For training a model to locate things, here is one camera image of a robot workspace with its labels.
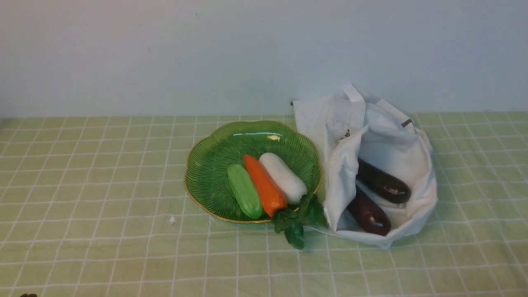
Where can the dark purple toy eggplant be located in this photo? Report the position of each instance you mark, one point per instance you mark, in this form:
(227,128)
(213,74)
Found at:
(383,184)
(368,215)

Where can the white cloth bag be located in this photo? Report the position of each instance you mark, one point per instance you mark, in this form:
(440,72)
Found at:
(353,126)

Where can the green toy cucumber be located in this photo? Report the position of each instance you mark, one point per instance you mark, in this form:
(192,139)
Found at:
(245,191)

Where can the white toy radish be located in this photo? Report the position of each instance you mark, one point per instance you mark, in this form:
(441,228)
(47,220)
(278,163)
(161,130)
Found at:
(291,185)

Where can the orange toy carrot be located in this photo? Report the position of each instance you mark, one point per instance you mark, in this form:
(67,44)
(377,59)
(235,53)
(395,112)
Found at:
(273,199)

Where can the green glass leaf plate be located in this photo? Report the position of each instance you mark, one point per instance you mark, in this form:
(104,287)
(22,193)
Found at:
(206,181)

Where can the green plastic leaf sprig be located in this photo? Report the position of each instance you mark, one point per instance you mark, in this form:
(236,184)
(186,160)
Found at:
(291,223)

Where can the green checked tablecloth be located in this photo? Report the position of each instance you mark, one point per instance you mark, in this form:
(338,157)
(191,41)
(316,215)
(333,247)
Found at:
(85,204)

